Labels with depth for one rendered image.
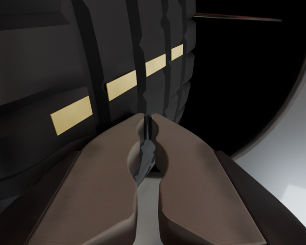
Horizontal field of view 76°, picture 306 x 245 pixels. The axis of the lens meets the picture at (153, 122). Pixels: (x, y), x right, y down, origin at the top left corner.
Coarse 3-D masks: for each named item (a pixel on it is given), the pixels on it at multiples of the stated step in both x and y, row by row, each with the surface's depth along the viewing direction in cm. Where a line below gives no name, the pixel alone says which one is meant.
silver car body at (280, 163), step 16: (304, 96) 32; (288, 112) 34; (304, 112) 33; (288, 128) 35; (304, 128) 34; (272, 144) 38; (288, 144) 37; (304, 144) 35; (240, 160) 43; (256, 160) 41; (272, 160) 39; (288, 160) 38; (304, 160) 37; (256, 176) 43; (272, 176) 41; (288, 176) 39; (304, 176) 38; (144, 192) 64; (272, 192) 43; (288, 192) 41; (304, 192) 39; (144, 208) 68; (288, 208) 43; (304, 208) 41; (144, 224) 73; (304, 224) 43; (144, 240) 79; (160, 240) 74
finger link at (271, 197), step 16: (224, 160) 8; (240, 176) 7; (240, 192) 7; (256, 192) 7; (256, 208) 6; (272, 208) 6; (256, 224) 6; (272, 224) 6; (288, 224) 6; (272, 240) 5; (288, 240) 5; (304, 240) 5
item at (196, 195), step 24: (168, 120) 10; (168, 144) 9; (192, 144) 9; (168, 168) 7; (192, 168) 7; (216, 168) 7; (168, 192) 6; (192, 192) 6; (216, 192) 6; (168, 216) 6; (192, 216) 6; (216, 216) 6; (240, 216) 6; (168, 240) 6; (192, 240) 6; (216, 240) 5; (240, 240) 5; (264, 240) 5
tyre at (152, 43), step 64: (0, 0) 6; (64, 0) 8; (128, 0) 11; (192, 0) 19; (0, 64) 6; (64, 64) 7; (128, 64) 11; (192, 64) 22; (0, 128) 6; (64, 128) 8; (0, 192) 7
